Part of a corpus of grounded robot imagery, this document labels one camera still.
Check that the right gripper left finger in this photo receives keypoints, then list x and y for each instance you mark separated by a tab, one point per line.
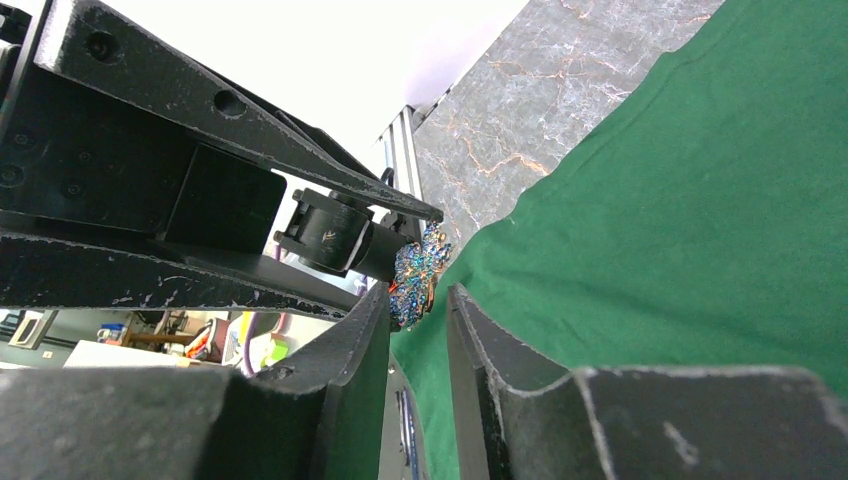
317	414

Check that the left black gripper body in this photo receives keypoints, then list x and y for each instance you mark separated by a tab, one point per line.
97	166

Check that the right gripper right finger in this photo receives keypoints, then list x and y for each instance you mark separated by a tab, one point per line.
520	415

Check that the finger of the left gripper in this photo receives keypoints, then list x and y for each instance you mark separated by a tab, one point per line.
43	272
93	45

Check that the green cloth garment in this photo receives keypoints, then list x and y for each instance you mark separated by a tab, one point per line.
702	222

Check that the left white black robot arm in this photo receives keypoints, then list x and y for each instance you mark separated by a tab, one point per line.
316	230

